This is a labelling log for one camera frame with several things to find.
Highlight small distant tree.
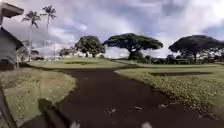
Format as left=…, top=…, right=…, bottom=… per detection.
left=58, top=46, right=78, bottom=58

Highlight grass lawn with fallen leaves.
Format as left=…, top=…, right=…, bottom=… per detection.
left=114, top=68, right=224, bottom=118

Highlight building with dark roof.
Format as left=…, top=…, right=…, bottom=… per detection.
left=0, top=2, right=25, bottom=71

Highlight low spreading tree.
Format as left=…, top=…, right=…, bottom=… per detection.
left=16, top=44, right=40, bottom=62

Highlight tall palm tree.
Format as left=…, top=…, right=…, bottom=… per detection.
left=39, top=4, right=58, bottom=60
left=21, top=10, right=42, bottom=62

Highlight wide flat-crowned tree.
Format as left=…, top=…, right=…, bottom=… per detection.
left=168, top=34, right=224, bottom=64
left=102, top=32, right=164, bottom=62

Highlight round leafy tree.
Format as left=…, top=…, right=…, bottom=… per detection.
left=74, top=35, right=106, bottom=58

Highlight grass lawn island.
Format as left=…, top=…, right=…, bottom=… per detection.
left=28, top=57, right=128, bottom=70

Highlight robot's own part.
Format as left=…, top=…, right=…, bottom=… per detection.
left=140, top=121, right=153, bottom=128
left=69, top=121, right=82, bottom=128

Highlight grass lawn beside building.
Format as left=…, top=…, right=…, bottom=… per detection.
left=0, top=67, right=78, bottom=128

